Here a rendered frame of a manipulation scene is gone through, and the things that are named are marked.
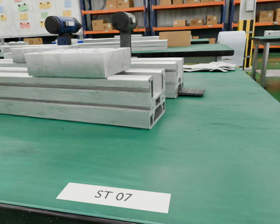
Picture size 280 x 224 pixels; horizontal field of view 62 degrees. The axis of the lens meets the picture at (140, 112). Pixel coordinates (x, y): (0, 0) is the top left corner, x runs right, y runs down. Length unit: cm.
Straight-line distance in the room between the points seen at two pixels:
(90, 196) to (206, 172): 13
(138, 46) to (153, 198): 192
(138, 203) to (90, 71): 23
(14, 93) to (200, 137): 36
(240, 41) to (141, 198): 389
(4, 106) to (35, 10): 353
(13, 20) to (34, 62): 383
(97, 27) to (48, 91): 1047
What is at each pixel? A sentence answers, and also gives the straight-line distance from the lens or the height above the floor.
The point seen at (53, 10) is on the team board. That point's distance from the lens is 388.
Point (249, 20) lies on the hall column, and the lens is 609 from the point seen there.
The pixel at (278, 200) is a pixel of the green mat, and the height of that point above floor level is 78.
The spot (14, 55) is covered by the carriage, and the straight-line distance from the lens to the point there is 78.
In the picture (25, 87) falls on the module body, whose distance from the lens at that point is 50.
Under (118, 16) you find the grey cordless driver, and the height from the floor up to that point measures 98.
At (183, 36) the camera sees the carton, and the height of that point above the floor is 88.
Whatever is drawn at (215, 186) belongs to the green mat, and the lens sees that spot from 26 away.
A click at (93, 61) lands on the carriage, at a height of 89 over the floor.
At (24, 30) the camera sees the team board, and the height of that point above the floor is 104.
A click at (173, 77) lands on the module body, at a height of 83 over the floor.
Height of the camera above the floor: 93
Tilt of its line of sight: 19 degrees down
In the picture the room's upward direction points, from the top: 3 degrees counter-clockwise
